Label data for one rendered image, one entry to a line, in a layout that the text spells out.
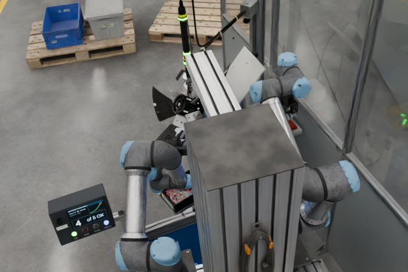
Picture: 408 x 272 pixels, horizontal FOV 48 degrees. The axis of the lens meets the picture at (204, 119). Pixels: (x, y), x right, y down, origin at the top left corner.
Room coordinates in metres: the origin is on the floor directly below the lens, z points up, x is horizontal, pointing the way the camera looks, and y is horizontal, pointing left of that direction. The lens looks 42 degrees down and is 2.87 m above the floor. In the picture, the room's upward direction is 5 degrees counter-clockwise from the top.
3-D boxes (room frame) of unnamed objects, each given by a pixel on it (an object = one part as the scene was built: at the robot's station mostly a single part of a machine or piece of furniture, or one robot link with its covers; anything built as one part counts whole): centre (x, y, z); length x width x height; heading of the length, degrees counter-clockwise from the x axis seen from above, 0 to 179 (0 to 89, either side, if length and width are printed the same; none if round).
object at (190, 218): (1.50, 0.04, 0.82); 0.90 x 0.04 x 0.08; 108
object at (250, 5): (2.38, -0.32, 1.54); 0.10 x 0.07 x 0.09; 143
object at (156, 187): (1.53, 0.26, 1.08); 0.11 x 0.08 x 0.11; 83
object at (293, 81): (1.35, -0.35, 1.78); 0.11 x 0.11 x 0.08; 12
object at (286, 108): (1.45, -0.35, 1.62); 0.09 x 0.08 x 0.12; 18
